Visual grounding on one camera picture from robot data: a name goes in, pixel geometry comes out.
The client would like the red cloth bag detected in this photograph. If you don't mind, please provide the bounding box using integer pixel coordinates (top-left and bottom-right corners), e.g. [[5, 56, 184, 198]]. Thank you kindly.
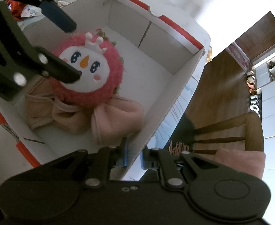
[[6, 0, 26, 21]]

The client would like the pink penguin plush toy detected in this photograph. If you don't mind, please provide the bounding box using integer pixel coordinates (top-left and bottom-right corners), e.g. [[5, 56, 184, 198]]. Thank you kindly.
[[50, 29, 124, 108]]

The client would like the floral face mask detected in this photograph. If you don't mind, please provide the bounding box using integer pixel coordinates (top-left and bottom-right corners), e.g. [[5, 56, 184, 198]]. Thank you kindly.
[[20, 5, 42, 18]]

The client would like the pink folded garment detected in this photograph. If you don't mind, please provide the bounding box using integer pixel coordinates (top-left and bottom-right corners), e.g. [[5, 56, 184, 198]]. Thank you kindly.
[[25, 79, 144, 146]]

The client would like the wooden chair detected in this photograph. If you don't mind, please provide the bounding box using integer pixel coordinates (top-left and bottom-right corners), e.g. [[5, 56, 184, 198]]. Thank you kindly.
[[169, 111, 264, 156]]

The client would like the pink towel on chair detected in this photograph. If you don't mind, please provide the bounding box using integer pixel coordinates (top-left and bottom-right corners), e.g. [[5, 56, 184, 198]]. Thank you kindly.
[[213, 148, 266, 179]]

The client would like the white red cardboard box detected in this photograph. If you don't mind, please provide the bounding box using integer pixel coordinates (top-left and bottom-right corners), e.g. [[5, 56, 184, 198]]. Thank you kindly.
[[0, 0, 210, 185]]

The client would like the row of shoes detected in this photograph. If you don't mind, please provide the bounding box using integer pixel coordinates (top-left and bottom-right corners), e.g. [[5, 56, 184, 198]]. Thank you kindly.
[[246, 71, 257, 95]]

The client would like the patterned door rug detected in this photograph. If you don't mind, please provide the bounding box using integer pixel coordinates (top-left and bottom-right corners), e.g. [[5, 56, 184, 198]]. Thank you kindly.
[[226, 42, 251, 73]]

